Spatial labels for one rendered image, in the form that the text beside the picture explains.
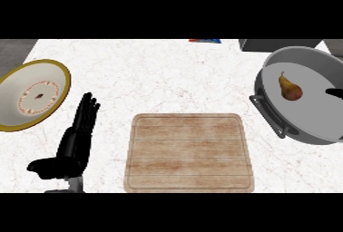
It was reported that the dark grey appliance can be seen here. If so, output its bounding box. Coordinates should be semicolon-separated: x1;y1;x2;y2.
236;38;323;53

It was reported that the red and blue packet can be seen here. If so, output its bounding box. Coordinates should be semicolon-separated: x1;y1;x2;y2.
187;38;221;44

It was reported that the brown pear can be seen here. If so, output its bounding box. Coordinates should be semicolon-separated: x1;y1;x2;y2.
277;71;304;102

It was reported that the wooden cutting board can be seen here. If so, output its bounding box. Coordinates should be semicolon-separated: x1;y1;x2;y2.
121;112;255;194

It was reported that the white bowl with gold rim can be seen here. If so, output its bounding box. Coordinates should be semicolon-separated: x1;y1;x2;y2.
0;59;72;133

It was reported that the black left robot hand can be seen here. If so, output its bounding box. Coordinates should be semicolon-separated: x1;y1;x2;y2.
24;92;101;180

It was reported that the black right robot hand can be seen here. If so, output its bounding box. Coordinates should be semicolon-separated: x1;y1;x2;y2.
323;88;343;100

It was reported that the grey pot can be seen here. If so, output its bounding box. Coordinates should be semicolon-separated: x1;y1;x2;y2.
248;45;343;146

